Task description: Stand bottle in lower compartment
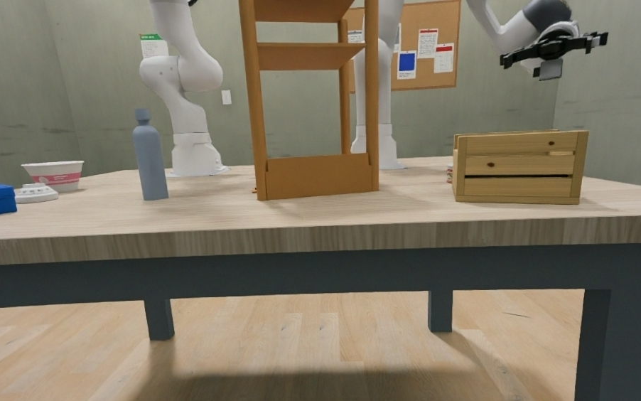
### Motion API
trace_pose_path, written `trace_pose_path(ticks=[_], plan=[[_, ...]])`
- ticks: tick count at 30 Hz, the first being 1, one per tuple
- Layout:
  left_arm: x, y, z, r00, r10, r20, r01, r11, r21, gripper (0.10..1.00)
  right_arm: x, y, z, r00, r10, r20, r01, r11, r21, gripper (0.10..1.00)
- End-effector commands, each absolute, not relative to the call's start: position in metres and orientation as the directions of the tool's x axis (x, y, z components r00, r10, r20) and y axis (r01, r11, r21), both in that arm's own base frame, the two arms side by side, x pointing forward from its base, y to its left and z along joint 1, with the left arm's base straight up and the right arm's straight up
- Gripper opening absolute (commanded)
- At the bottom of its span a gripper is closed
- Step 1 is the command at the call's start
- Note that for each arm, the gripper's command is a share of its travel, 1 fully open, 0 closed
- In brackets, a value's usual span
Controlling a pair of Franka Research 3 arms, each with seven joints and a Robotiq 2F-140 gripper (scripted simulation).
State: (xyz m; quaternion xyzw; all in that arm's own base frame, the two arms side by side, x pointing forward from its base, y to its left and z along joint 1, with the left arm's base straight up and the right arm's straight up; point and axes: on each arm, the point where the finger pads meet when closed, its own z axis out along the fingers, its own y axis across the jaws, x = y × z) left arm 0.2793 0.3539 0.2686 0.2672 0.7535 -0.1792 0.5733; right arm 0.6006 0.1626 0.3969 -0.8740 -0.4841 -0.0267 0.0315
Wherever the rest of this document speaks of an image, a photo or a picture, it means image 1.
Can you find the light wooden crate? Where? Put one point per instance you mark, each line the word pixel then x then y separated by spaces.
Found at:
pixel 544 176

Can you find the grey-blue bottle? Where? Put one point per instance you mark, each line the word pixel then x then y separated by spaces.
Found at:
pixel 149 158

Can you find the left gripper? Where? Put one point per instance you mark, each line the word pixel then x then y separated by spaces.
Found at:
pixel 559 39

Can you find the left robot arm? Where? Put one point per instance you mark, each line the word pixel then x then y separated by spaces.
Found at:
pixel 531 22

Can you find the tan wooden shelving unit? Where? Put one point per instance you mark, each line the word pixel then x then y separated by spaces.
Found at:
pixel 308 176

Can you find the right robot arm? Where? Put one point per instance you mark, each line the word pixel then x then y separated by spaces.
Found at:
pixel 171 76

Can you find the white paper cup with red band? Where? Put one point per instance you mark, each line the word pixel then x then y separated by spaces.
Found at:
pixel 60 176

